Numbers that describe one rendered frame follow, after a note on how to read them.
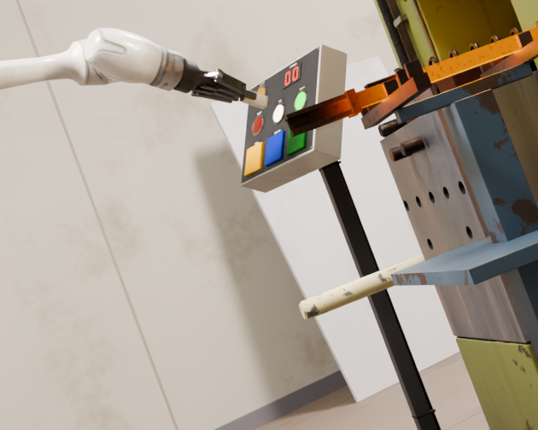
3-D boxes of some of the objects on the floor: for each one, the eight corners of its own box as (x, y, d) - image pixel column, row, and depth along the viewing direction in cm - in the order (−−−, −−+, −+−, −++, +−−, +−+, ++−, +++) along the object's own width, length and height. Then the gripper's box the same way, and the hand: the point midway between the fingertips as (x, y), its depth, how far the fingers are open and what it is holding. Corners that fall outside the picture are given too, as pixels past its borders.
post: (453, 513, 251) (300, 110, 254) (447, 509, 255) (297, 113, 258) (467, 507, 252) (314, 105, 254) (461, 503, 256) (311, 107, 258)
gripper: (161, 97, 231) (250, 125, 242) (188, 78, 220) (279, 108, 231) (165, 67, 233) (253, 97, 244) (191, 48, 222) (282, 79, 234)
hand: (253, 98), depth 236 cm, fingers closed
